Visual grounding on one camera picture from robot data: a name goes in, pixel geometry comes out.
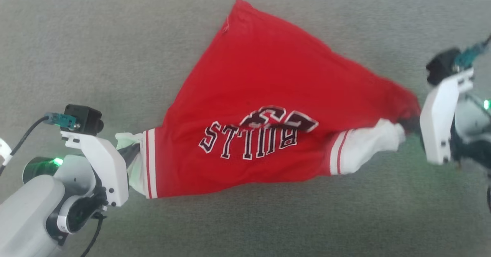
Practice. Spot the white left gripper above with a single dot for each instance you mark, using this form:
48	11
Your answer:
111	168

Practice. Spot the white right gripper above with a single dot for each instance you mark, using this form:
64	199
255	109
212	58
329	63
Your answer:
439	122

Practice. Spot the red white basketball jersey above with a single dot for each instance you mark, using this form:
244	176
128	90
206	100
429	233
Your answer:
261	76

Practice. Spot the grey fabric sofa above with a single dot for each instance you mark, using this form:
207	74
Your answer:
96	50

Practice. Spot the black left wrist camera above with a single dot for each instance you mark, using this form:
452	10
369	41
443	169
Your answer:
84	119

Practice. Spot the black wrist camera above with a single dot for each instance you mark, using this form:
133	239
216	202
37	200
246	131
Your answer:
441	67
84	119

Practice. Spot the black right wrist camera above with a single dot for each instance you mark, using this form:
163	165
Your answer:
441	67

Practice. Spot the teal left camera plug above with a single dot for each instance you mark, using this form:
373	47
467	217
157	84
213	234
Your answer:
61	121

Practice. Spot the teal camera plug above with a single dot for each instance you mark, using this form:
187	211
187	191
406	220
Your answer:
61	121
466	57

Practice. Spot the teal right camera plug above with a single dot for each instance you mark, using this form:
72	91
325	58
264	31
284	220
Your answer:
466	57

